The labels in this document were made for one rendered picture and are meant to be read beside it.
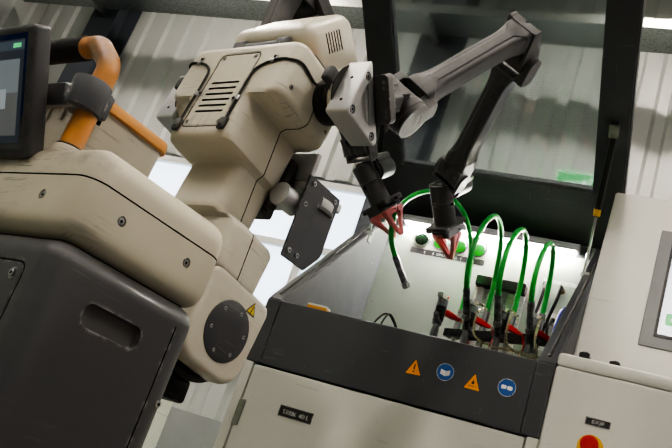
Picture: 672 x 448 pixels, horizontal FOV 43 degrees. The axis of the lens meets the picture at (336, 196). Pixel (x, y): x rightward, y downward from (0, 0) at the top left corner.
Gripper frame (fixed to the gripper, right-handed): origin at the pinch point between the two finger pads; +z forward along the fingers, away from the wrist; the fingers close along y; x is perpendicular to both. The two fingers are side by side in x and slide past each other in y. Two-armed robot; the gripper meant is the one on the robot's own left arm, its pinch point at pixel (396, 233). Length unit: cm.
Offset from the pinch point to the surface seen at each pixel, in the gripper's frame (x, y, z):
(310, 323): 33.3, 5.7, 9.5
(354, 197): -325, 360, -40
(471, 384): 24.5, -24.2, 35.9
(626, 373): 8, -49, 47
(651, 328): -22, -39, 48
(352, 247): -5.4, 24.3, -2.1
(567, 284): -44, -7, 35
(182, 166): -275, 492, -140
